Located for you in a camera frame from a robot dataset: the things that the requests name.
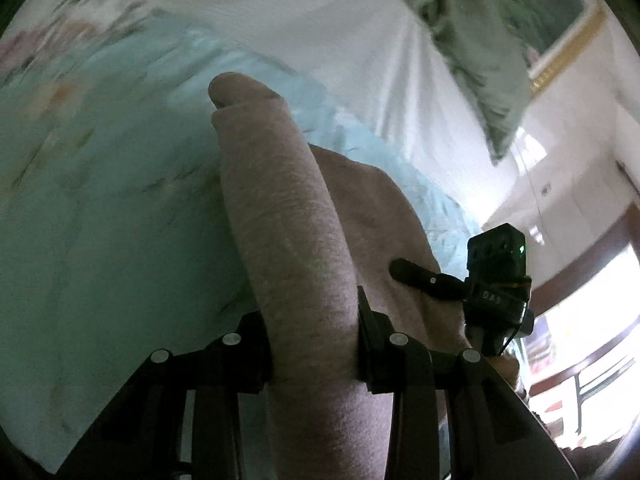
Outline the person's right hand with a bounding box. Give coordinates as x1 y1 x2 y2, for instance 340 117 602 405
487 353 529 404

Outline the light blue floral quilt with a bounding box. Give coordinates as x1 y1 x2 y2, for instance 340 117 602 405
1 14 480 470

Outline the green ruffled pillow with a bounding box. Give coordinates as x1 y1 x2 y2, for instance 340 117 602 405
404 0 532 166

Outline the white ribbed bedspread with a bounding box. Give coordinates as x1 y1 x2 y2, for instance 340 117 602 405
155 0 518 223

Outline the white pink floral pillow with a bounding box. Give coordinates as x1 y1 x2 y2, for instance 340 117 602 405
1 0 160 80

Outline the gold framed wall picture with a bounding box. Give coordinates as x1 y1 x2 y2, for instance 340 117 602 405
496 0 604 96

